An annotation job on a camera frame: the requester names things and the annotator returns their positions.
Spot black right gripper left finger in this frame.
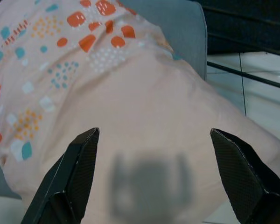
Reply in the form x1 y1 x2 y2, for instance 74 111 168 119
20 127 100 224

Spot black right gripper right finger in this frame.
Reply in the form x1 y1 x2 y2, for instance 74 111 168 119
210 128 280 224

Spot pink patterned pillow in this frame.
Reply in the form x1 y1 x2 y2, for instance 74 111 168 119
0 0 280 224

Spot black metal clothes rack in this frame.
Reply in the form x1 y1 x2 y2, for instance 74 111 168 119
207 61 280 91

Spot dark rug with white stripes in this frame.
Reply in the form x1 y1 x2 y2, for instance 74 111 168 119
199 0 280 58

